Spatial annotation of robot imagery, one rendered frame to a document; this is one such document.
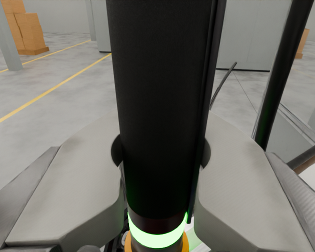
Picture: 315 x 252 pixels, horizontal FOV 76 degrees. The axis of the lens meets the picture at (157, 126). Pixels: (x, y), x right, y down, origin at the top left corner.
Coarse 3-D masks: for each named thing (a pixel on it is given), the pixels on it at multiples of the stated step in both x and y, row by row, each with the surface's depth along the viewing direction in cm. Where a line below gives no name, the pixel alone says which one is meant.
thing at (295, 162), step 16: (304, 0) 10; (288, 16) 11; (304, 16) 10; (288, 32) 11; (288, 48) 11; (288, 64) 12; (272, 80) 13; (272, 96) 13; (272, 112) 14; (256, 128) 15; (304, 160) 24
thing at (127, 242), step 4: (128, 232) 14; (184, 232) 14; (128, 236) 14; (184, 236) 14; (128, 240) 14; (184, 240) 14; (124, 244) 14; (128, 244) 13; (184, 244) 13; (188, 244) 14; (124, 248) 13; (128, 248) 13; (184, 248) 13; (188, 248) 13
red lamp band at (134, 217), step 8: (128, 208) 10; (184, 208) 10; (136, 216) 10; (176, 216) 10; (184, 216) 11; (136, 224) 10; (144, 224) 10; (152, 224) 10; (160, 224) 10; (168, 224) 10; (176, 224) 10; (152, 232) 10; (160, 232) 10
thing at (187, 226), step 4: (192, 220) 18; (184, 224) 18; (188, 224) 18; (192, 224) 18; (184, 228) 17; (188, 228) 17; (200, 244) 16; (204, 244) 16; (196, 248) 16; (200, 248) 16; (204, 248) 16; (208, 248) 16
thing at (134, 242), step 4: (132, 236) 12; (180, 236) 12; (132, 240) 12; (136, 240) 11; (180, 240) 12; (132, 244) 12; (136, 244) 11; (140, 244) 11; (172, 244) 11; (176, 244) 11; (180, 244) 12; (136, 248) 12; (140, 248) 11; (144, 248) 11; (148, 248) 11; (152, 248) 11; (160, 248) 11; (164, 248) 11; (168, 248) 11; (172, 248) 11; (176, 248) 12
